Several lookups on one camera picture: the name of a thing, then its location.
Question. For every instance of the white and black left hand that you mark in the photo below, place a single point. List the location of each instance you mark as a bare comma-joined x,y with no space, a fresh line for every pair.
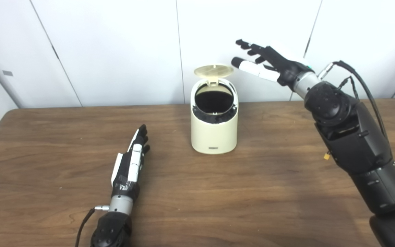
134,164

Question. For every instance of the black bin liner bag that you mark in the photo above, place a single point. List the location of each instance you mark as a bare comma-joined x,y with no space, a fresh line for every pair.
214,99

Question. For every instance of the white and black right hand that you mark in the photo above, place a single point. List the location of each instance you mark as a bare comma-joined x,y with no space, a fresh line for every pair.
283,67

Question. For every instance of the small grey wall label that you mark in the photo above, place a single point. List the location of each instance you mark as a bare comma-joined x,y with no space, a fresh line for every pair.
7,73

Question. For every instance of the cream-colored lidded bin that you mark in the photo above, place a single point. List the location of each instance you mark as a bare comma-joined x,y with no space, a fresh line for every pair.
214,135

